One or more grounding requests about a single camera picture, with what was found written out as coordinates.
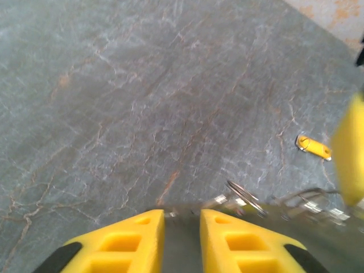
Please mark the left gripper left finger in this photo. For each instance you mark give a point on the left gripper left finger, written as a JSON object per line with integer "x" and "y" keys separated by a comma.
{"x": 148, "y": 256}

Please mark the yellow key tag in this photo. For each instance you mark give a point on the yellow key tag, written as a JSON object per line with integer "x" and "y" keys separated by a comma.
{"x": 314, "y": 148}

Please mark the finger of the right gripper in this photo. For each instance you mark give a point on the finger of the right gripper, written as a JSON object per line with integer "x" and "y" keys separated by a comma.
{"x": 351, "y": 148}

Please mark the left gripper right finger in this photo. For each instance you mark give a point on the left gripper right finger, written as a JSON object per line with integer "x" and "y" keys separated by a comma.
{"x": 216, "y": 256}

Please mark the steel keyring plate with rings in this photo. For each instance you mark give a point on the steel keyring plate with rings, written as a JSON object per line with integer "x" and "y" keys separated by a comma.
{"x": 182, "y": 247}

